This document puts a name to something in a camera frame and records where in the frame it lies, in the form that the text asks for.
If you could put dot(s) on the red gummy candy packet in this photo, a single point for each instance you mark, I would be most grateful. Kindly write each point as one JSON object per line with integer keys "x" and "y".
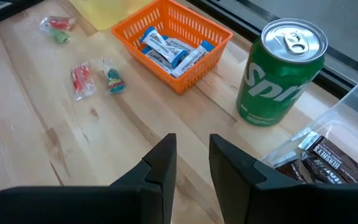
{"x": 81, "y": 79}
{"x": 59, "y": 23}

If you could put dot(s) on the teal gummy candy packet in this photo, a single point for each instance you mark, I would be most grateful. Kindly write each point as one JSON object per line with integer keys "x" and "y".
{"x": 115, "y": 82}

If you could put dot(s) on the brown Hershey's bar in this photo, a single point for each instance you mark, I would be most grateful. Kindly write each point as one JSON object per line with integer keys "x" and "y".
{"x": 337, "y": 158}
{"x": 322, "y": 175}
{"x": 291, "y": 172}

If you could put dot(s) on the green gummy candy packet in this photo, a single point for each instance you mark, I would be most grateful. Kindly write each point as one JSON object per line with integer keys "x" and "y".
{"x": 60, "y": 36}

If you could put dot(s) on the orange plastic basket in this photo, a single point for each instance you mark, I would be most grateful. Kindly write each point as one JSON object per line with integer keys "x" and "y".
{"x": 182, "y": 88}

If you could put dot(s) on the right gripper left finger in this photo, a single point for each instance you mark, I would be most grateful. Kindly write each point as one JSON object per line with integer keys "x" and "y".
{"x": 89, "y": 205}

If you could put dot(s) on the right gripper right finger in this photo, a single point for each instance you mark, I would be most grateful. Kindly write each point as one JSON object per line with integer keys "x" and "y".
{"x": 291, "y": 205}

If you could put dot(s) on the green Sprite can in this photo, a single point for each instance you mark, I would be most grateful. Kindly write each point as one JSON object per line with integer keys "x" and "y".
{"x": 275, "y": 87}

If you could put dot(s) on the yellow plastic basket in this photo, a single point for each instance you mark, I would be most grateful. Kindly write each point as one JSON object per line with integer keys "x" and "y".
{"x": 110, "y": 12}

